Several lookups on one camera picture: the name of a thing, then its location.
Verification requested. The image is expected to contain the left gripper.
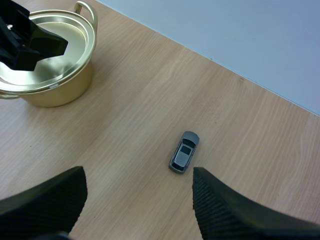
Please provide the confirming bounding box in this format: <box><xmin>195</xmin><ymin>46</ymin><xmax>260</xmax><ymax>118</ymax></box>
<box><xmin>0</xmin><ymin>0</ymin><xmax>69</xmax><ymax>73</ymax></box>

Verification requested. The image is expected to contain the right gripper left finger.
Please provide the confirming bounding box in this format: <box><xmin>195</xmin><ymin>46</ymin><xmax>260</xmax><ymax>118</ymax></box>
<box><xmin>0</xmin><ymin>165</ymin><xmax>89</xmax><ymax>240</ymax></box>

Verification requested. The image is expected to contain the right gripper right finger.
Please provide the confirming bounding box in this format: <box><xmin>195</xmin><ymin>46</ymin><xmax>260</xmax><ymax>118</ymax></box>
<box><xmin>191</xmin><ymin>166</ymin><xmax>320</xmax><ymax>240</ymax></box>

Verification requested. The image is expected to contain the gold lid with black knob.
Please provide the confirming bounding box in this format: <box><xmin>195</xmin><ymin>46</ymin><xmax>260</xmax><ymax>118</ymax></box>
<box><xmin>0</xmin><ymin>9</ymin><xmax>97</xmax><ymax>94</ymax></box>

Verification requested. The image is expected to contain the small grey toy car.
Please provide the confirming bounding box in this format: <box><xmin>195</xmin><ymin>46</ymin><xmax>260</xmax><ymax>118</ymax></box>
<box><xmin>168</xmin><ymin>130</ymin><xmax>201</xmax><ymax>175</ymax></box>

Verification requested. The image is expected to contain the gold pot with two handles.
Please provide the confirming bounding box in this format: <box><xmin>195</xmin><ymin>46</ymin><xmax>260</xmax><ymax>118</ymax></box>
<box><xmin>0</xmin><ymin>0</ymin><xmax>99</xmax><ymax>109</ymax></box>

